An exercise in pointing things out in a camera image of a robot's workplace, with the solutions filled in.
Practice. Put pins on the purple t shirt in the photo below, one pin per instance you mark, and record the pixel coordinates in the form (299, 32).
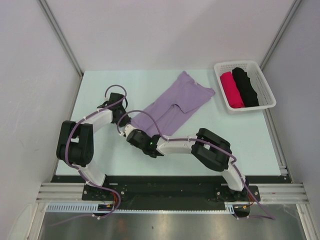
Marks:
(173, 107)

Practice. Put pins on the white plastic basket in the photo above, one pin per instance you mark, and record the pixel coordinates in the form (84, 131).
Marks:
(258, 81)

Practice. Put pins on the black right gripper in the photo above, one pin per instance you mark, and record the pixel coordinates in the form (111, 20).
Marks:
(144, 132)

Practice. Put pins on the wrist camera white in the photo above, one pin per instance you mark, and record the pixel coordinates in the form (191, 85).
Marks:
(106, 101)
(127, 130)

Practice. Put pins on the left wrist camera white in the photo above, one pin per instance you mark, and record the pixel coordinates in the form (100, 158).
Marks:
(106, 101)

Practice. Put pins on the rolled black t shirt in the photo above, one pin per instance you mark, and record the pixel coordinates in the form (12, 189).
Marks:
(244, 86)

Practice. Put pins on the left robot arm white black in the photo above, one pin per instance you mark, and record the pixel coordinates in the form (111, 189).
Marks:
(75, 144)

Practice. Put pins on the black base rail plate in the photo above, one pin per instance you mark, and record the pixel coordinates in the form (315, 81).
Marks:
(168, 193)

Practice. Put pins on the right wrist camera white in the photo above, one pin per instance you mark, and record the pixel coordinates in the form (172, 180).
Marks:
(127, 130)

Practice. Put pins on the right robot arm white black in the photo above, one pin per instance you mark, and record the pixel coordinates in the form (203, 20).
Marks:
(211, 150)

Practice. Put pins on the rolled red t shirt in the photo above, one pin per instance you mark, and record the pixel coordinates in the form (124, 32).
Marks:
(231, 91)

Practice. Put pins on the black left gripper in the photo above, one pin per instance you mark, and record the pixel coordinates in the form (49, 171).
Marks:
(126, 119)

